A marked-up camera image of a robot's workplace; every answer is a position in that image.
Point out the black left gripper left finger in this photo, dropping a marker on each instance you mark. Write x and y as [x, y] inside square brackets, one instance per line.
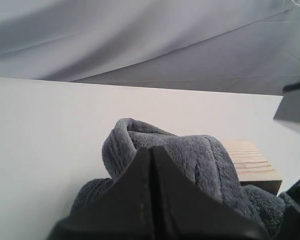
[123, 212]

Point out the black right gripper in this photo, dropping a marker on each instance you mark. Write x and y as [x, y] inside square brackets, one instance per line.
[290, 227]

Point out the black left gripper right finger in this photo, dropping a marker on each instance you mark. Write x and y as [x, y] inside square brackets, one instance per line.
[182, 211]

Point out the grey-blue fleece towel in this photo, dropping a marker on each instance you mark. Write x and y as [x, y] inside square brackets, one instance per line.
[205, 161]

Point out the light wooden cube block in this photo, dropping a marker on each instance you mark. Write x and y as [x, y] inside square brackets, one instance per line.
[252, 167]

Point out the grey backdrop curtain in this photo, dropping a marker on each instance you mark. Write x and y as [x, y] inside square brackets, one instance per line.
[235, 46]

